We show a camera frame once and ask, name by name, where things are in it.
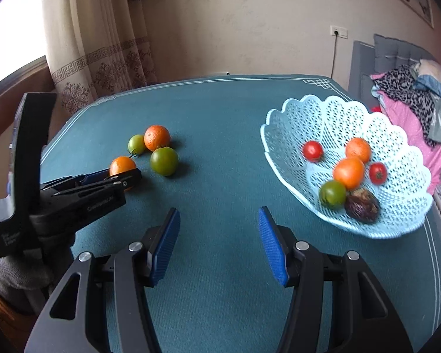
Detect white cloth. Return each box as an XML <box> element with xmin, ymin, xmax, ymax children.
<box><xmin>419</xmin><ymin>59</ymin><xmax>441</xmax><ymax>81</ymax></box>

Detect pale orange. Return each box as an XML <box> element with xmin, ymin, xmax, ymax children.
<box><xmin>109</xmin><ymin>156</ymin><xmax>137</xmax><ymax>192</ymax></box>

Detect person's left hand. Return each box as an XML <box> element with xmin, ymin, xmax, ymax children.
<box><xmin>0</xmin><ymin>233</ymin><xmax>76</xmax><ymax>315</ymax></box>

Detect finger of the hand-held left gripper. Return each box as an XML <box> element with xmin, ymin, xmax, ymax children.
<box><xmin>40</xmin><ymin>169</ymin><xmax>113</xmax><ymax>192</ymax></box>
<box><xmin>53</xmin><ymin>169</ymin><xmax>142</xmax><ymax>197</ymax></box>

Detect speckled orange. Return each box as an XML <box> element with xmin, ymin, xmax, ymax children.
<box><xmin>345</xmin><ymin>137</ymin><xmax>372</xmax><ymax>163</ymax></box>

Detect light blue lattice basket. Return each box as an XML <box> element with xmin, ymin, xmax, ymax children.
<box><xmin>260</xmin><ymin>95</ymin><xmax>434</xmax><ymax>239</ymax></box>

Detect leopard print cloth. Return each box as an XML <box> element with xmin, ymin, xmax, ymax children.
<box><xmin>371</xmin><ymin>64</ymin><xmax>436</xmax><ymax>136</ymax></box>

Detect light blue cloth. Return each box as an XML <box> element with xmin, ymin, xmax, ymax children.
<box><xmin>415</xmin><ymin>74</ymin><xmax>441</xmax><ymax>100</ymax></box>

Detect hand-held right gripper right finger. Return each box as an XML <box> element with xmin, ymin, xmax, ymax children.
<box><xmin>258</xmin><ymin>207</ymin><xmax>414</xmax><ymax>353</ymax></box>

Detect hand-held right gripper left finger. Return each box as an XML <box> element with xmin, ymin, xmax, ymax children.
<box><xmin>24</xmin><ymin>208</ymin><xmax>181</xmax><ymax>353</ymax></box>

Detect pile of clothes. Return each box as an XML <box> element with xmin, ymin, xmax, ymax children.
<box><xmin>371</xmin><ymin>74</ymin><xmax>441</xmax><ymax>195</ymax></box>

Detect large orange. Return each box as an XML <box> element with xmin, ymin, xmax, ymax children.
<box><xmin>333</xmin><ymin>157</ymin><xmax>365</xmax><ymax>190</ymax></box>

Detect large green tomato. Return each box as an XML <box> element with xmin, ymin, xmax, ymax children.
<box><xmin>319</xmin><ymin>180</ymin><xmax>347</xmax><ymax>207</ymax></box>

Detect dark wrinkled avocado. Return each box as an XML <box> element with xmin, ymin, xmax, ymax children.
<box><xmin>344</xmin><ymin>188</ymin><xmax>382</xmax><ymax>224</ymax></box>

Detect teal tablecloth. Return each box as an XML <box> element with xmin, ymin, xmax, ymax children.
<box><xmin>33</xmin><ymin>74</ymin><xmax>441</xmax><ymax>353</ymax></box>

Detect bright window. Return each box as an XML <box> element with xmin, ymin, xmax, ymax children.
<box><xmin>0</xmin><ymin>0</ymin><xmax>46</xmax><ymax>89</ymax></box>

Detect beige patterned curtain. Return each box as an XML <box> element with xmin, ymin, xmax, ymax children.
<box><xmin>40</xmin><ymin>0</ymin><xmax>166</xmax><ymax>114</ymax></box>

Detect brown wooden window frame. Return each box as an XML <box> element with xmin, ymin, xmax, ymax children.
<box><xmin>0</xmin><ymin>55</ymin><xmax>59</xmax><ymax>151</ymax></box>

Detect small green tomato with stem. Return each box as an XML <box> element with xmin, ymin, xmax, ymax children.
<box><xmin>128</xmin><ymin>134</ymin><xmax>146</xmax><ymax>156</ymax></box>

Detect grey padded headboard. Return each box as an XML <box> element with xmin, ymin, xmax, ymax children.
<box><xmin>347</xmin><ymin>34</ymin><xmax>438</xmax><ymax>111</ymax></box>

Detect black power cable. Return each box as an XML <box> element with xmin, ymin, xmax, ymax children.
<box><xmin>331</xmin><ymin>35</ymin><xmax>339</xmax><ymax>79</ymax></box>

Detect person's left forearm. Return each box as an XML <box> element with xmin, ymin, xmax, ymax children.
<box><xmin>0</xmin><ymin>255</ymin><xmax>41</xmax><ymax>353</ymax></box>

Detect reddish spotted orange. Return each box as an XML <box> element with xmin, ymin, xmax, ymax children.
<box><xmin>144</xmin><ymin>125</ymin><xmax>171</xmax><ymax>151</ymax></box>

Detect red tomato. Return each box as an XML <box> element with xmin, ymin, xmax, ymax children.
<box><xmin>303</xmin><ymin>140</ymin><xmax>324</xmax><ymax>162</ymax></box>
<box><xmin>369</xmin><ymin>162</ymin><xmax>388</xmax><ymax>185</ymax></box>

